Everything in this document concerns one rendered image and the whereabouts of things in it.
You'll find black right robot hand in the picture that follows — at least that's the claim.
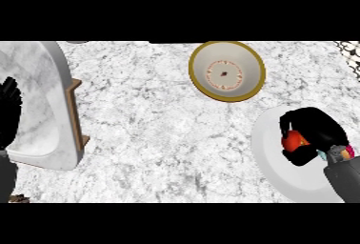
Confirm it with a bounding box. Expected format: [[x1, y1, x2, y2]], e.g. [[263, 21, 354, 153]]
[[279, 107, 351, 167]]

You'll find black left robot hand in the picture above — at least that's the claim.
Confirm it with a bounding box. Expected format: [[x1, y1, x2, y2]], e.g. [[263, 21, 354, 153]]
[[0, 76, 24, 153]]

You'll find red tomato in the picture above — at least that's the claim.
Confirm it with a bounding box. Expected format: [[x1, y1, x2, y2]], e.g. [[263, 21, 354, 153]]
[[280, 130, 313, 153]]

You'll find white plate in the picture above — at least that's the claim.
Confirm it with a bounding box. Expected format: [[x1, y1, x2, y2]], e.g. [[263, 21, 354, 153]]
[[251, 105, 348, 204]]

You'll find white bowl with gold rim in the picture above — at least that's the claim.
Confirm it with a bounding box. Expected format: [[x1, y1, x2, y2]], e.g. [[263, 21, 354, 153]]
[[187, 41, 267, 103]]

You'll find white marble sink basin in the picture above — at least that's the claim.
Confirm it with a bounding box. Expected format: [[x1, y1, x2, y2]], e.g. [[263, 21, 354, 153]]
[[0, 41, 87, 172]]

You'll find black and white patterned object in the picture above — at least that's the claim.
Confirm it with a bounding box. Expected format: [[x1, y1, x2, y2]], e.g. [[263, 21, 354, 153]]
[[334, 41, 360, 80]]

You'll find brown wooden frame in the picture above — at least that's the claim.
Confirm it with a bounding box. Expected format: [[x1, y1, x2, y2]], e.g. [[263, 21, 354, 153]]
[[65, 78, 92, 152]]

